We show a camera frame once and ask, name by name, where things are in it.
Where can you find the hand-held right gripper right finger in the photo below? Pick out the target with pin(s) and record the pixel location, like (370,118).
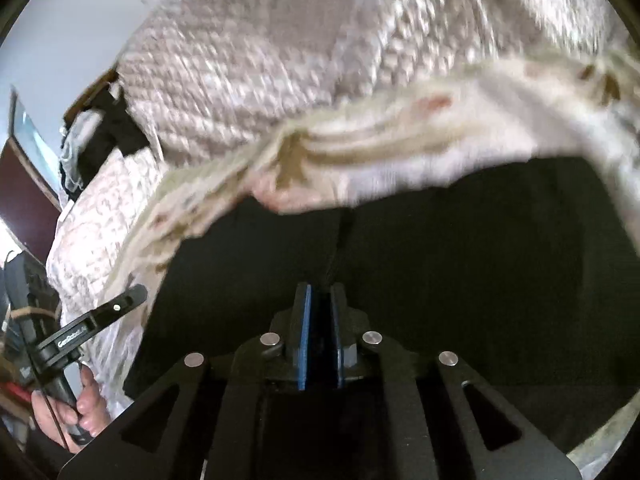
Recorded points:
(339,335)

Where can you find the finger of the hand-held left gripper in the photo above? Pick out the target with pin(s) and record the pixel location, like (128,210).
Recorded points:
(117,305)

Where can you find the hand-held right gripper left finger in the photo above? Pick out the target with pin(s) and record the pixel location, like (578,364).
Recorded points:
(302,335)

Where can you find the black pants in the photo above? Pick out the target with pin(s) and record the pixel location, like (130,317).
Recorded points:
(450,260)

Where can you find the person's left hand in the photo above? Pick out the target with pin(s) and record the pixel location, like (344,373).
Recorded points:
(92,407)

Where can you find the dark bag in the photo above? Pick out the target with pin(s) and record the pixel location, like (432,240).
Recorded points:
(27,290)

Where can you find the dark red door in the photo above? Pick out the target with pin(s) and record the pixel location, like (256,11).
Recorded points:
(25,195)

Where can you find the white hanging cloth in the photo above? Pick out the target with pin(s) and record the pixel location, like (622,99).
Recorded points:
(75,145)

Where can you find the dark clothes pile at headboard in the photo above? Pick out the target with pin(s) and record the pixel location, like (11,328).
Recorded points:
(117,130)

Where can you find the brown wooden headboard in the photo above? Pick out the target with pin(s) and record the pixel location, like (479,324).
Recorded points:
(95,87)

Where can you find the fleece blanket with brown print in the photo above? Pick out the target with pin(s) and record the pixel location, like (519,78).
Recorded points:
(400,125)

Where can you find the beige quilted blanket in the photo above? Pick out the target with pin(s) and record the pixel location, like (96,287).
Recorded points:
(275,50)

